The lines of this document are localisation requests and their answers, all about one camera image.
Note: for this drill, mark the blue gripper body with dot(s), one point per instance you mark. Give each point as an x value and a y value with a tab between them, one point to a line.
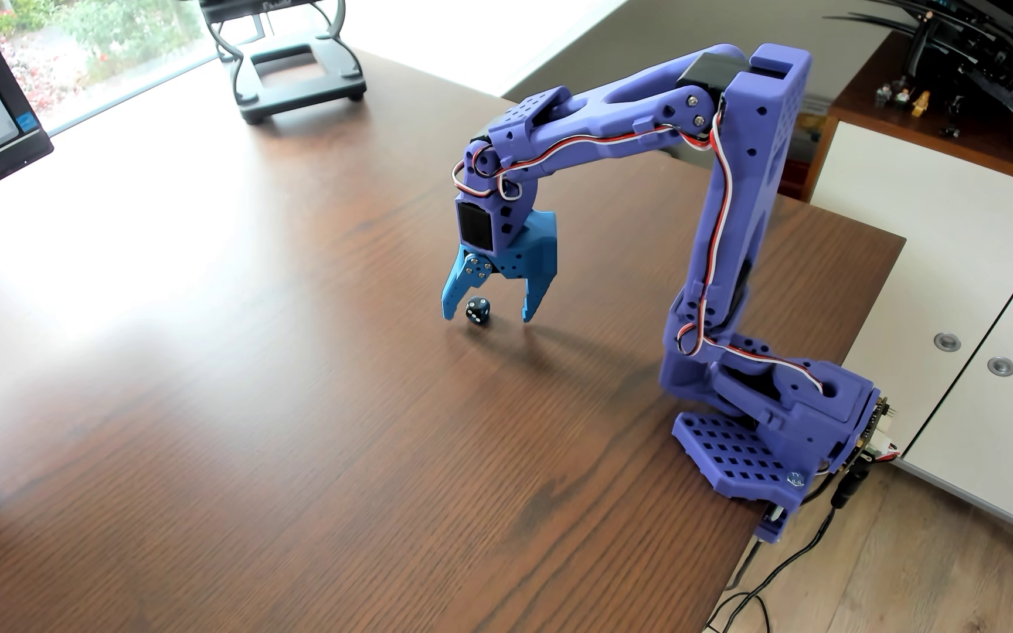
521	262

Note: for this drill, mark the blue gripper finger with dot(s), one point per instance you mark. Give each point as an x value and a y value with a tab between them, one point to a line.
467	277
537	290

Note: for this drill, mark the dark blue dice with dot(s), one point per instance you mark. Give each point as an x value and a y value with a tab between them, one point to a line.
477	311

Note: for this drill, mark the purple robot arm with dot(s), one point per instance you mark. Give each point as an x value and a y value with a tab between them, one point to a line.
757	176

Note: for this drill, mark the purple robot base clamp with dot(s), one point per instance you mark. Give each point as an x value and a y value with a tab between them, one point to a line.
735	448

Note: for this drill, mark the black laptop stand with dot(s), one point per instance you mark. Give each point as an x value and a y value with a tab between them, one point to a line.
295	66

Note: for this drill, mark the book with light cover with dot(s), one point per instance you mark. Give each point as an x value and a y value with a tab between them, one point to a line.
801	132

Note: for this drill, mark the robot controller board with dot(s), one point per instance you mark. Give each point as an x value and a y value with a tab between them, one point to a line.
877	431

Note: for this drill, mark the grey toy minifigure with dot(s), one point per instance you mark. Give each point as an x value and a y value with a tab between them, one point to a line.
901	95
883	94

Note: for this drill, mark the white cabinet with wooden top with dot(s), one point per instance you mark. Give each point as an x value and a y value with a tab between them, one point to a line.
920	202

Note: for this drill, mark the yellow toy minifigure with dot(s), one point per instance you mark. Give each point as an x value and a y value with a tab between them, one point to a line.
920	104

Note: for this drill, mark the round metal cabinet knob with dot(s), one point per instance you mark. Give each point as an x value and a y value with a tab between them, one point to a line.
947	342
1001	367

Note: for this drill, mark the dark toy minifigure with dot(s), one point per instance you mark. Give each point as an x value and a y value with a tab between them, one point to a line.
955	107

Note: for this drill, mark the black brick model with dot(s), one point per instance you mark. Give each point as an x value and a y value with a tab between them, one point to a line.
999	53

